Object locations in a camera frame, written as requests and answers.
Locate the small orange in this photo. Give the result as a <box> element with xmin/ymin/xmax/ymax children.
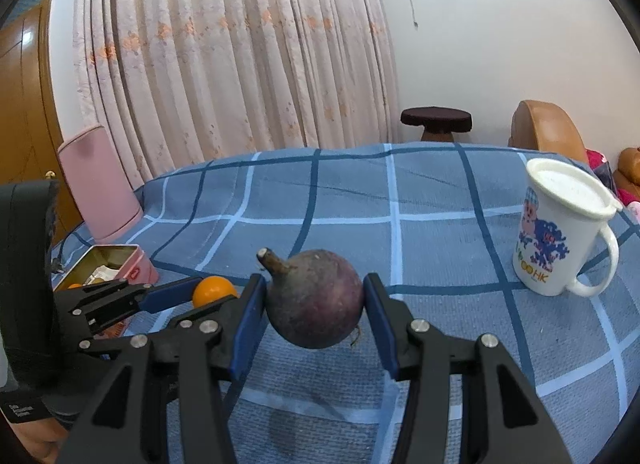
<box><xmin>191</xmin><ymin>275</ymin><xmax>239</xmax><ymax>308</ymax></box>

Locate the purple round radish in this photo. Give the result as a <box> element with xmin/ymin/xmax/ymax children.
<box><xmin>256</xmin><ymin>247</ymin><xmax>364</xmax><ymax>349</ymax></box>

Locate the person's left hand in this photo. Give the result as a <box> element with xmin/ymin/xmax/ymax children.
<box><xmin>9</xmin><ymin>418</ymin><xmax>68</xmax><ymax>464</ymax></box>

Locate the printed paper leaflet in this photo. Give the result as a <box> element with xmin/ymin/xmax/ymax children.
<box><xmin>84</xmin><ymin>265</ymin><xmax>120</xmax><ymax>285</ymax></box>

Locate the pink tin box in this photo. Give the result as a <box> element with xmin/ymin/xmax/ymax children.
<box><xmin>52</xmin><ymin>243</ymin><xmax>161</xmax><ymax>339</ymax></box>

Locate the pink cylindrical appliance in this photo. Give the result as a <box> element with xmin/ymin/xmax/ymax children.
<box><xmin>58</xmin><ymin>125</ymin><xmax>142</xmax><ymax>244</ymax></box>

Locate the brown wooden door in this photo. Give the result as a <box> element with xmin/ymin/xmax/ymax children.
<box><xmin>0</xmin><ymin>0</ymin><xmax>81</xmax><ymax>243</ymax></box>

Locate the blue plaid tablecloth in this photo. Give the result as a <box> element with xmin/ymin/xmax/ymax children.
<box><xmin>122</xmin><ymin>143</ymin><xmax>639</xmax><ymax>463</ymax></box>

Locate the white cartoon mug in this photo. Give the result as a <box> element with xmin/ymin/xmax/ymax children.
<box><xmin>512</xmin><ymin>157</ymin><xmax>623</xmax><ymax>298</ymax></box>

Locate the pink floral curtain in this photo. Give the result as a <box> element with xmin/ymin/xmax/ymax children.
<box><xmin>73</xmin><ymin>0</ymin><xmax>400</xmax><ymax>187</ymax></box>

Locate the brown leather sofa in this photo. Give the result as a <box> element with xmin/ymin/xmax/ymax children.
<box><xmin>613</xmin><ymin>147</ymin><xmax>640</xmax><ymax>202</ymax></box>

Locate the pink floral cushion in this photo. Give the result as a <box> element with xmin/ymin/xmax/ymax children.
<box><xmin>586</xmin><ymin>150</ymin><xmax>639</xmax><ymax>221</ymax></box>

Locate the brown leather armchair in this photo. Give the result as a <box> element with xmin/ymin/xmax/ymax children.
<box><xmin>508</xmin><ymin>100</ymin><xmax>588</xmax><ymax>164</ymax></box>

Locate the dark round stool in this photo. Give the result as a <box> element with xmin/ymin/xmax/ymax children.
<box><xmin>400</xmin><ymin>106</ymin><xmax>472</xmax><ymax>142</ymax></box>

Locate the black power cable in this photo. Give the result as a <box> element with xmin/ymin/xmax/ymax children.
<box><xmin>49</xmin><ymin>243</ymin><xmax>68</xmax><ymax>275</ymax></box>

